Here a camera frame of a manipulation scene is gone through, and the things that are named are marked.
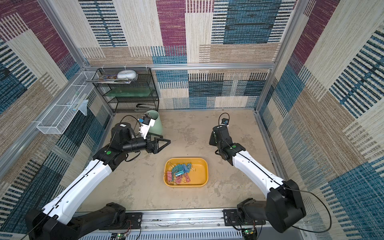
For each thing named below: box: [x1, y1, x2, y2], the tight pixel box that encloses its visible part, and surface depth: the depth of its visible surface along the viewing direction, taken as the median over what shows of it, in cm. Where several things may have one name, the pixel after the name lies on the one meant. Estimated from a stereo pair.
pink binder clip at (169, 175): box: [167, 171, 173, 182], surface depth 86 cm
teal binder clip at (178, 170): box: [172, 164, 185, 177], surface depth 89 cm
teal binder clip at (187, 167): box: [183, 163, 192, 173], surface depth 89 cm
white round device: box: [117, 70, 138, 80], surface depth 91 cm
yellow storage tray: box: [163, 157, 209, 188], surface depth 89 cm
